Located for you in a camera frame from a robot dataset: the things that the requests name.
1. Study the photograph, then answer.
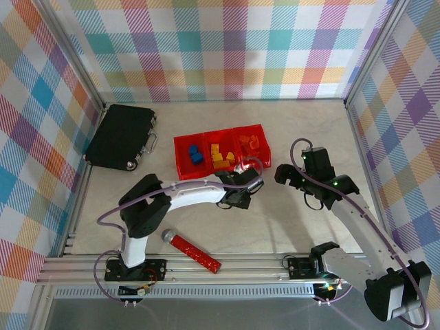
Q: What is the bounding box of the red plastic bin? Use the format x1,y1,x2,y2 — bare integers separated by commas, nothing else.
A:
173,133,211,182
233,123,273,170
203,129,242,175

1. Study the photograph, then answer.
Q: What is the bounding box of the red glitter toy microphone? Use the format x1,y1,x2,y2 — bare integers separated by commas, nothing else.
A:
161,228,223,275

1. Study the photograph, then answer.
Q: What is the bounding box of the black hard case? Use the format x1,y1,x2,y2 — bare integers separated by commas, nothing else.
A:
85,104,160,172

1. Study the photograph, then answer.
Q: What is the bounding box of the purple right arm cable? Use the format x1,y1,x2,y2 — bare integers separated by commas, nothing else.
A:
289,137,431,328

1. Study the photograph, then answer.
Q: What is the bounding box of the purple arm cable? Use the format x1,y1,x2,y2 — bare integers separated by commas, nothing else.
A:
289,137,431,328
94,156,265,305

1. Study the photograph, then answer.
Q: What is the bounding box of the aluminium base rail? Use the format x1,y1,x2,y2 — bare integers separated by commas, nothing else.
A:
43,252,415,286

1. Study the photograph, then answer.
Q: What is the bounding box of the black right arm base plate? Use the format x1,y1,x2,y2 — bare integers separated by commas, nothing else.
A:
287,256,331,280

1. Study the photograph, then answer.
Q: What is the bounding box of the slotted grey cable duct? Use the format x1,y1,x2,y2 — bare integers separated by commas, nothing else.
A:
54,286,317,298

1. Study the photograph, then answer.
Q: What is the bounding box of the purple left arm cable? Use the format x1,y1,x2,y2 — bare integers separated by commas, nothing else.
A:
94,156,265,305

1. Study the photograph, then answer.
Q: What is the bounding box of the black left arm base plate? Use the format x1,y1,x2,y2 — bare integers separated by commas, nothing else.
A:
104,257,168,283

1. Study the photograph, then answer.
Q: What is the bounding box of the aluminium frame post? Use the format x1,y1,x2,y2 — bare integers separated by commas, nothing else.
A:
344,0,412,109
40,0,106,113

